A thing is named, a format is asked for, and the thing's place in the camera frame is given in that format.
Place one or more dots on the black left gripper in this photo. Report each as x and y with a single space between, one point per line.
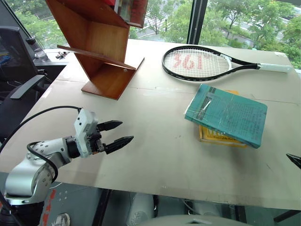
94 142

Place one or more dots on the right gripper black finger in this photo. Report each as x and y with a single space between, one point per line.
295 160

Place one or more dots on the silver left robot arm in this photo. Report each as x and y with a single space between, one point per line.
26 171

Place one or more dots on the teal book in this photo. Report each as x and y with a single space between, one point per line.
230 115

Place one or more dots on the yellow book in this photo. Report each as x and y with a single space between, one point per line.
218 137

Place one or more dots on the wooden zigzag shelf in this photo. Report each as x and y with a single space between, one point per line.
103 44

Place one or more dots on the black table leg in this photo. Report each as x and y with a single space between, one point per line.
101 207

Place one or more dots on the black side desk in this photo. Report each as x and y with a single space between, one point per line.
51 68

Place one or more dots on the small black tangled desk item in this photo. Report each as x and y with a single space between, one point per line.
61 54

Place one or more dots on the white sneaker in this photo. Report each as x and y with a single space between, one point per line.
62 220

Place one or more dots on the small grey desk gadget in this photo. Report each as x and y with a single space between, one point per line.
40 53

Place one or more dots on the grey rounded shape under table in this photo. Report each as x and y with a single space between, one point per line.
188 220

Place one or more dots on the black and white tennis racket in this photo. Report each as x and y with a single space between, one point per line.
232 61

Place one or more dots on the black office chair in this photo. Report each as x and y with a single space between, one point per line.
14 68

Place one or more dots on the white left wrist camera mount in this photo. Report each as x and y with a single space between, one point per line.
82 122

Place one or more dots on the black vertical window frame post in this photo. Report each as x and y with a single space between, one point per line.
196 21

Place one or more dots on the black slanted window frame bar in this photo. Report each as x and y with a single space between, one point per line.
23 23

